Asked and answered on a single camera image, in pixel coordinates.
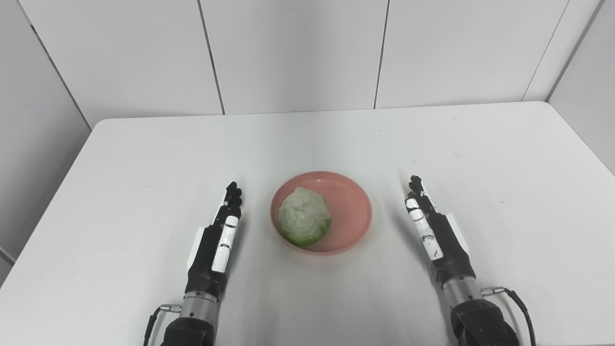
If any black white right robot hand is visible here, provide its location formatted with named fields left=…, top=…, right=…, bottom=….
left=405, top=175, right=477, bottom=289

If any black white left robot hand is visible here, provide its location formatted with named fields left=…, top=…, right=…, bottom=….
left=185, top=181, right=244, bottom=301

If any green white cabbage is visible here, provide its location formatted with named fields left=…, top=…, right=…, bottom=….
left=279, top=187, right=332, bottom=248

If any pink round plate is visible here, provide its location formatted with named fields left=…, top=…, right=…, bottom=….
left=270, top=171, right=373, bottom=255

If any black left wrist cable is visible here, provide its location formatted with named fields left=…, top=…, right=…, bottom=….
left=143, top=304, right=182, bottom=346

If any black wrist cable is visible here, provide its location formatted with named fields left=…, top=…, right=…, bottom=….
left=143, top=304, right=182, bottom=346
left=480, top=286, right=537, bottom=346

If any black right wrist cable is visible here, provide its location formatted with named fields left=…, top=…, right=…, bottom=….
left=480, top=286, right=537, bottom=346

